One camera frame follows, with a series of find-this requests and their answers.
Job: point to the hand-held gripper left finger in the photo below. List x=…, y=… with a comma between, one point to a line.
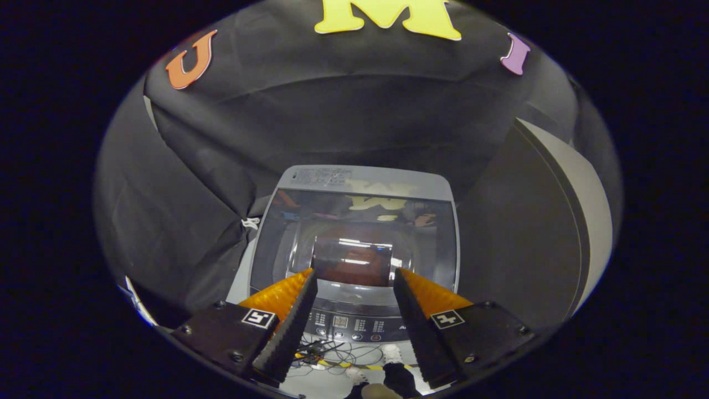
x=293, y=332

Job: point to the grey washing machine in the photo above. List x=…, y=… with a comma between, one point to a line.
x=343, y=321

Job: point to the black backdrop cloth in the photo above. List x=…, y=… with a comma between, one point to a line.
x=354, y=111

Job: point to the yellow black floor tape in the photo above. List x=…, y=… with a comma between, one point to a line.
x=343, y=364

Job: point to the grey cabinet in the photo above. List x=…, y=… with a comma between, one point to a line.
x=520, y=233

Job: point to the person's white shoe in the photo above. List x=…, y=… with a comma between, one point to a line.
x=354, y=374
x=391, y=353

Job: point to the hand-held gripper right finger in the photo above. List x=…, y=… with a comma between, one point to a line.
x=415, y=332

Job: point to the glass washing machine lid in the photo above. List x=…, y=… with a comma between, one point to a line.
x=354, y=221

